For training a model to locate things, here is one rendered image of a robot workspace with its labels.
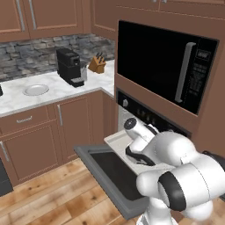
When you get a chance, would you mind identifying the grey microwave door handle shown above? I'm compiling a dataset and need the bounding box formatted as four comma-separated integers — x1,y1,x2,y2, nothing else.
174,41,197,104

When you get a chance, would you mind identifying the brown corner wall cupboard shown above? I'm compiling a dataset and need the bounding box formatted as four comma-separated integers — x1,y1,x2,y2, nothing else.
90,0,118,41

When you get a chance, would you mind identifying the white oven rack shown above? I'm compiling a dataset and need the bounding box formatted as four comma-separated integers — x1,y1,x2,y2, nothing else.
103,128,177,177

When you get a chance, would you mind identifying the brown narrow base cupboard door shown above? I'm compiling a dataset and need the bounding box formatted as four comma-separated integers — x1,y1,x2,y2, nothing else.
54,94,94,163

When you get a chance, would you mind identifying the brown wall cupboard door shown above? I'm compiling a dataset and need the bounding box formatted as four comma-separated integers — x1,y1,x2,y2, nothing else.
0,0,32,43
22,0,85,40

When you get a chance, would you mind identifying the black appliance front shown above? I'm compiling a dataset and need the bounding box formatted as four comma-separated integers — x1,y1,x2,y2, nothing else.
0,157,15,198

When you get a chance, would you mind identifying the brown wide base cupboard door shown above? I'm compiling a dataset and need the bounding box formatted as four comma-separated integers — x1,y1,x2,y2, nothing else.
0,119,64,186

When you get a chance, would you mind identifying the grey oven door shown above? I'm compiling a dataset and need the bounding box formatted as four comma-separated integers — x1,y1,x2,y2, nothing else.
73,143,151,221

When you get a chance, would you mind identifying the black coffee machine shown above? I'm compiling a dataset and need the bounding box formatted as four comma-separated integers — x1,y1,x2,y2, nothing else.
55,47,88,89

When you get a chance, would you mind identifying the brown drawer front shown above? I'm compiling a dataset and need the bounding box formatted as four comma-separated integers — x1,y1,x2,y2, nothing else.
0,105,51,136

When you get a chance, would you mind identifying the silver drawer handle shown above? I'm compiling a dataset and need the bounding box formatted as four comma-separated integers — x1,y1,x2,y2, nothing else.
15,115,33,125

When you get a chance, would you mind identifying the white round plate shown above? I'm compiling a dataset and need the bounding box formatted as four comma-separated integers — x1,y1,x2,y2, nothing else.
22,83,50,98

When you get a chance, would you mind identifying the black microwave oven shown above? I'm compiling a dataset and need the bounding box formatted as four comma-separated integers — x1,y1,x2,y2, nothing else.
117,19,220,116

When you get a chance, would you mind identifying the wooden knife block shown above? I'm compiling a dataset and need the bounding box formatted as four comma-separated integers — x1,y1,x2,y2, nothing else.
87,52,107,75

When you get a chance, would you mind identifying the silver cupboard handle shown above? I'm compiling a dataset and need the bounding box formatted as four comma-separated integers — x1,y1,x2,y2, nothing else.
27,0,38,31
15,0,26,33
0,141,11,163
56,104,64,127

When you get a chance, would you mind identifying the brown cupboard above microwave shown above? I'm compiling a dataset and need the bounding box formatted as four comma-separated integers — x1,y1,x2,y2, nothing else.
115,0,225,21

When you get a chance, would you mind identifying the black and silver oven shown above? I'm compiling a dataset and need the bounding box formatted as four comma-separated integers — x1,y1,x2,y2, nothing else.
115,87,192,153

